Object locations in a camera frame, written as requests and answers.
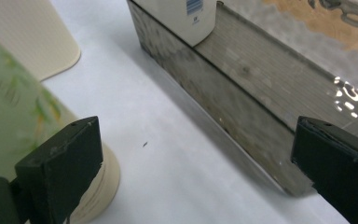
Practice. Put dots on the green pump bottle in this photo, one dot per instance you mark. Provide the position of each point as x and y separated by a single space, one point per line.
9 118

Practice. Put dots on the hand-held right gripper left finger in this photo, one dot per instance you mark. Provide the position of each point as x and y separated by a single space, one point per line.
62 168

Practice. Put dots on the white table sheet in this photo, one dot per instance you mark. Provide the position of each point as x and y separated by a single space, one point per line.
155 174

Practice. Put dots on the cream pump bottle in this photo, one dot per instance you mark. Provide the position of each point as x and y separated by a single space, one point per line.
28 37

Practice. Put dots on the grey metal mesh basket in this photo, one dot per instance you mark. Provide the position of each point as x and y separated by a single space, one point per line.
245 93

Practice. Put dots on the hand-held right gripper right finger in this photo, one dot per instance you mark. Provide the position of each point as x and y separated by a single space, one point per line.
338 165

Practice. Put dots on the white bottle with blue cap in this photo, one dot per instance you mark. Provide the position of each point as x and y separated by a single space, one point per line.
180 21

